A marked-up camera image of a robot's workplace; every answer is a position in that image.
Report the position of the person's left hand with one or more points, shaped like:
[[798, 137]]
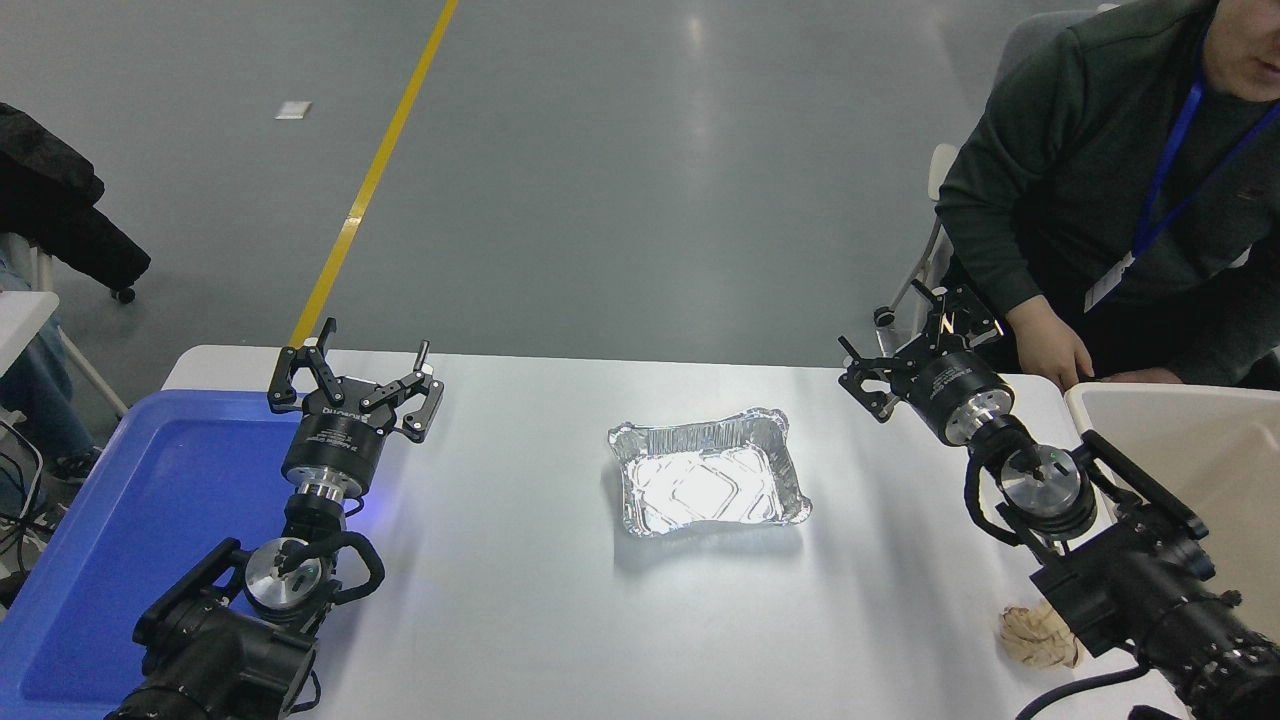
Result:
[[1140, 377]]

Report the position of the small white table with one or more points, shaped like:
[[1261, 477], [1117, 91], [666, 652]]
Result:
[[20, 320]]

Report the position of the black jacket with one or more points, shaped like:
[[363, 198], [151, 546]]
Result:
[[50, 210]]

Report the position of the silver foil tray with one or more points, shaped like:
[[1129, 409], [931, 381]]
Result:
[[705, 485]]

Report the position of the blue plastic tray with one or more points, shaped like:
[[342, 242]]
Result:
[[150, 500]]

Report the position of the white office chair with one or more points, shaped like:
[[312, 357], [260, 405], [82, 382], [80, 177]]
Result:
[[1030, 40]]

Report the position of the large pale bin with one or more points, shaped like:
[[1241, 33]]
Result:
[[1215, 450]]

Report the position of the person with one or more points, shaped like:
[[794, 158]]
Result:
[[1060, 170], [35, 390]]

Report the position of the white paper scrap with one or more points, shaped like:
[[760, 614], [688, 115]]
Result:
[[293, 110]]

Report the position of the crumpled tan paper ball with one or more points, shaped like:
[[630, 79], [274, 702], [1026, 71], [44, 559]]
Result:
[[1030, 640]]

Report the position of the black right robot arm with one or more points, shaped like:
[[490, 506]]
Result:
[[1130, 580]]

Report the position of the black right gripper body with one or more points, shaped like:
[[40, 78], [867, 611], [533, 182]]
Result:
[[955, 390]]

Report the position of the person's right hand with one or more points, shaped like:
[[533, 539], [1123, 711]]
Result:
[[1050, 345]]

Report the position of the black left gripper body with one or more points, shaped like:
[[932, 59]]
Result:
[[335, 445]]

